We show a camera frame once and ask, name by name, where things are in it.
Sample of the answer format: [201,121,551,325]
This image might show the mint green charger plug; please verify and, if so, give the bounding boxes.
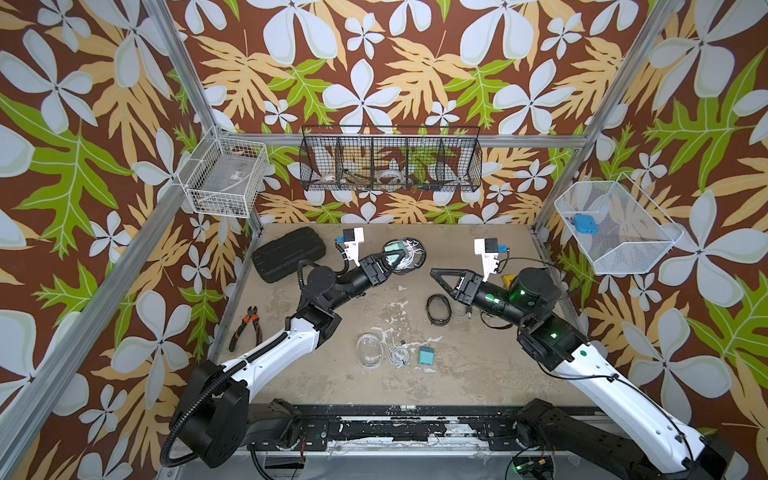
[383,240,407,264]

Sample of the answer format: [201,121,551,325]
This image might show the thick white cable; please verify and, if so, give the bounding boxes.
[400,238,426,272]

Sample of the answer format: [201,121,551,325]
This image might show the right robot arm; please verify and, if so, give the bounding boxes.
[430,268,736,479]

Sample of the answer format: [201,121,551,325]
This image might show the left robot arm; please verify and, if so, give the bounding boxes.
[160,242,408,468]

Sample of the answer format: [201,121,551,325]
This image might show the yellow tape measure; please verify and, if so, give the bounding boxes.
[503,275,516,290]

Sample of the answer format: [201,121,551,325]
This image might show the teal charger plug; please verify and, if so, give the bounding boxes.
[418,346,435,366]

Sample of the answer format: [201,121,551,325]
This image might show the black ribbed hard case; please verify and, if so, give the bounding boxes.
[251,227,326,283]

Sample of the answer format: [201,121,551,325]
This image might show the blue object in basket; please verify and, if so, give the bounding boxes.
[571,214,599,235]

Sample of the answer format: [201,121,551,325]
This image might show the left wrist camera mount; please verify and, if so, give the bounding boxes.
[336,227,364,266]

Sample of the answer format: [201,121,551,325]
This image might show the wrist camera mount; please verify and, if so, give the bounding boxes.
[474,238,508,281]
[336,227,364,266]

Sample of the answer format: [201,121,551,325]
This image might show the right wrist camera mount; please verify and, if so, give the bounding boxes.
[474,238,508,281]

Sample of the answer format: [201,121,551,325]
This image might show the black wire basket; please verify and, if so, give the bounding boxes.
[297,125,483,192]

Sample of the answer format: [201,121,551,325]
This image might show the orange handled pliers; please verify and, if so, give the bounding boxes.
[228,305,263,353]

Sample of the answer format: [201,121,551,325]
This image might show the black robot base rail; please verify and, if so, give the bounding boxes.
[243,400,539,453]

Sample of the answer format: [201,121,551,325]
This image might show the white wire basket right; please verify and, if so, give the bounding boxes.
[554,174,684,276]

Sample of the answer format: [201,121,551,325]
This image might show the white wire basket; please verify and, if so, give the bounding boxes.
[554,174,684,276]
[179,131,270,218]

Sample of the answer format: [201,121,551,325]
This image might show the white wire basket left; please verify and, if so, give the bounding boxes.
[179,131,270,218]

